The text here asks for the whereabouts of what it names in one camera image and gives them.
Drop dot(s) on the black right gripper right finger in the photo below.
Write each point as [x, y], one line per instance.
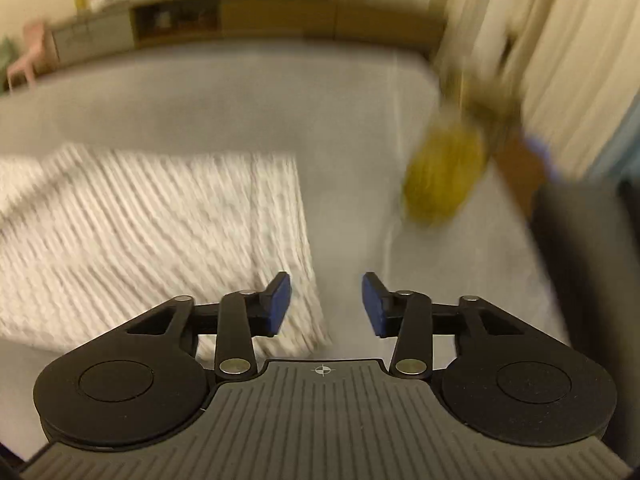
[490, 370]

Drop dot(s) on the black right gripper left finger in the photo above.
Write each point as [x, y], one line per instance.
[153, 375]

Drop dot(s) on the white black patterned garment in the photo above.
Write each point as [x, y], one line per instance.
[91, 238]

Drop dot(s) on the yellow round object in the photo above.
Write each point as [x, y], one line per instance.
[443, 172]

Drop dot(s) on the grey bed sheet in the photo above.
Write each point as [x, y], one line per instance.
[351, 118]

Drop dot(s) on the long low TV cabinet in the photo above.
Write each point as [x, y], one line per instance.
[143, 24]

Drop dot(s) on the green child chair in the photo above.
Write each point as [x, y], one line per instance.
[8, 55]

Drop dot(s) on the cream curtain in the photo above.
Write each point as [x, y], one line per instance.
[573, 64]

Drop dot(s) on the pink child chair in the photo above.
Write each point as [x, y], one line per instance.
[36, 52]

